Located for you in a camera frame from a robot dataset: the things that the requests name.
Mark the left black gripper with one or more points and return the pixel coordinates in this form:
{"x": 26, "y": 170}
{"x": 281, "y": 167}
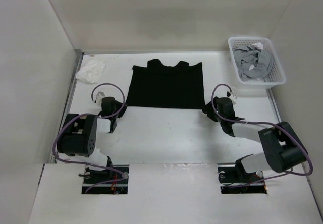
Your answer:
{"x": 122, "y": 107}

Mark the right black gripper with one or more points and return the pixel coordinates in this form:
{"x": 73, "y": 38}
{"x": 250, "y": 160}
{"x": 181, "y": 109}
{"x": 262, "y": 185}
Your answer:
{"x": 207, "y": 109}

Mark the white plastic basket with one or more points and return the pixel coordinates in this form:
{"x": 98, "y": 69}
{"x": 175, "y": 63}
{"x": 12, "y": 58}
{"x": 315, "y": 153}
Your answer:
{"x": 274, "y": 78}

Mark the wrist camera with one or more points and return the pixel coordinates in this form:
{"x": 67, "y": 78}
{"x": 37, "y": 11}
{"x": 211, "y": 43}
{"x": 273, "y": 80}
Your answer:
{"x": 232, "y": 97}
{"x": 98, "y": 98}

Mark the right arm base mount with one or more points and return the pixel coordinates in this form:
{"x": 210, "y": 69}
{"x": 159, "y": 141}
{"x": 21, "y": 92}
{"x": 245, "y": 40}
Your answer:
{"x": 235, "y": 181}

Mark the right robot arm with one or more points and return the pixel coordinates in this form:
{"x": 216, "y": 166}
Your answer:
{"x": 282, "y": 149}

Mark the black tank top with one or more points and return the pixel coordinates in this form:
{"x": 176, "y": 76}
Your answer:
{"x": 159, "y": 86}

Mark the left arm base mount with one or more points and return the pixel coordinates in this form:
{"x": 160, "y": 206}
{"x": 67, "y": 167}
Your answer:
{"x": 105, "y": 182}

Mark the white cloth in basket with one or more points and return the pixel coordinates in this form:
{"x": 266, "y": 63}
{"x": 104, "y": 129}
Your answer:
{"x": 258, "y": 45}

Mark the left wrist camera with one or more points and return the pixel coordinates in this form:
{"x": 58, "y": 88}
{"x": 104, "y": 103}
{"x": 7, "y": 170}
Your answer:
{"x": 98, "y": 98}

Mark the white crumpled cloth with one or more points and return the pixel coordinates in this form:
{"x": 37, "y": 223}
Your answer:
{"x": 91, "y": 71}

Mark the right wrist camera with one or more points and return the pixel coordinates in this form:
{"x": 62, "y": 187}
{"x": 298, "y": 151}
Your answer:
{"x": 232, "y": 97}

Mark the grey tank top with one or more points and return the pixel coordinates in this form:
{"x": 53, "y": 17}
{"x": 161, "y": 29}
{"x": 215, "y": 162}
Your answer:
{"x": 252, "y": 63}

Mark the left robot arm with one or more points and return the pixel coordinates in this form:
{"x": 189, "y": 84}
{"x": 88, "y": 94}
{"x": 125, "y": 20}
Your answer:
{"x": 77, "y": 143}

